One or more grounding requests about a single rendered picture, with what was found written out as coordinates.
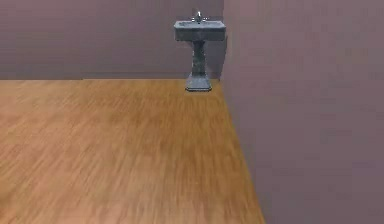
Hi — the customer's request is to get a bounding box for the silver sink faucet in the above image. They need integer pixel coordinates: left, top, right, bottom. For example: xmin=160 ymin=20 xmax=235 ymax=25
xmin=190 ymin=10 xmax=209 ymax=24

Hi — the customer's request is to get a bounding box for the grey stone pedestal sink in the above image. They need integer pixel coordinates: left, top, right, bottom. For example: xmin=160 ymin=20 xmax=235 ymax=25
xmin=173 ymin=19 xmax=227 ymax=93

